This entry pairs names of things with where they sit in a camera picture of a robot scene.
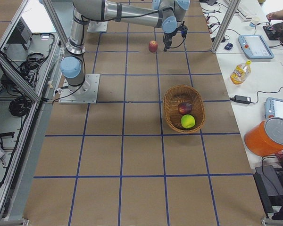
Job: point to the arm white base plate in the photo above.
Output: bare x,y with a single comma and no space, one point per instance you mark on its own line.
87,94
96,27

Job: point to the white paper cup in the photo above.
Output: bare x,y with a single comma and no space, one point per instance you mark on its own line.
254,21

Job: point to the person hand at desk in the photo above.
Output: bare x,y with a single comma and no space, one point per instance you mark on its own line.
272,16

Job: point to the dark blue checkered pouch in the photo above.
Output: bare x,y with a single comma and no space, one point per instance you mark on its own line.
228,46

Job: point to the red yellow apple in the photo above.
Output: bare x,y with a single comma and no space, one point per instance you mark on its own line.
152,46

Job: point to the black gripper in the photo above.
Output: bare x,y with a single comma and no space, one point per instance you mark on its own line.
167,37

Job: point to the dark red apple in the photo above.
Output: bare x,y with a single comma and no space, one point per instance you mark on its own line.
184,108

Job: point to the woven wicker basket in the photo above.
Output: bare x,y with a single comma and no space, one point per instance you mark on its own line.
179,94

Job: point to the green apple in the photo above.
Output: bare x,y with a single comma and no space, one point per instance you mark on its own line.
188,121

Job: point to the orange drink bottle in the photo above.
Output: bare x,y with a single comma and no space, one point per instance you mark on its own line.
241,73

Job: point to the teach pendant tablet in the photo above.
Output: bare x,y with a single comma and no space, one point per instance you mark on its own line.
255,47
273,107

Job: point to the black power brick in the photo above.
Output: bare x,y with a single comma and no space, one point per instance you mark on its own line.
241,99

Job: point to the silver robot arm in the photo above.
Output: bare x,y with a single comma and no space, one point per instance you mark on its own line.
100,16

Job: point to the orange round container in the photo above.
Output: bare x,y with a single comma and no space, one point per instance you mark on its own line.
265,138

